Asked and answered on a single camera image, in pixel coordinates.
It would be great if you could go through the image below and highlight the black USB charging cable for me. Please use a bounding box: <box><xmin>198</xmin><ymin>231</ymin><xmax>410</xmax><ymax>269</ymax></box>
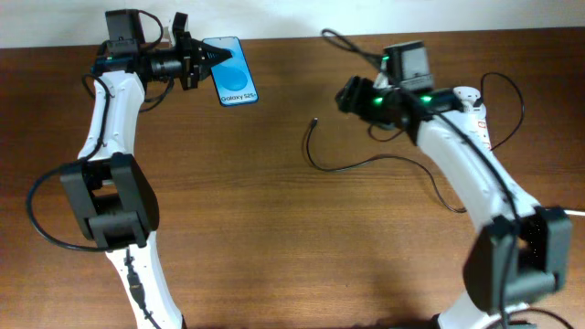
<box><xmin>301</xmin><ymin>71</ymin><xmax>526</xmax><ymax>215</ymax></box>

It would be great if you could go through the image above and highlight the blue Samsung Galaxy smartphone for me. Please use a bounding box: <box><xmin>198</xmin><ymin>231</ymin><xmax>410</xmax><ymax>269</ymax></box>
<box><xmin>203</xmin><ymin>37</ymin><xmax>259</xmax><ymax>107</ymax></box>

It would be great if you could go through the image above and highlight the white USB charger adapter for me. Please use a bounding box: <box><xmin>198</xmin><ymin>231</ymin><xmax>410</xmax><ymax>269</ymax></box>
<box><xmin>453</xmin><ymin>86</ymin><xmax>484</xmax><ymax>112</ymax></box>

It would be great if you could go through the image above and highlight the white power strip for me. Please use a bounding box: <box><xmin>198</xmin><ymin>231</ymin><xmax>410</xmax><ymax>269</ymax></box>
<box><xmin>463</xmin><ymin>105</ymin><xmax>492</xmax><ymax>150</ymax></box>

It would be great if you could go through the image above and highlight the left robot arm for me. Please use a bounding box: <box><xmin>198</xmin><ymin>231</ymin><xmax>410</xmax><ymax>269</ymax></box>
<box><xmin>59</xmin><ymin>9</ymin><xmax>231</xmax><ymax>328</ymax></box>

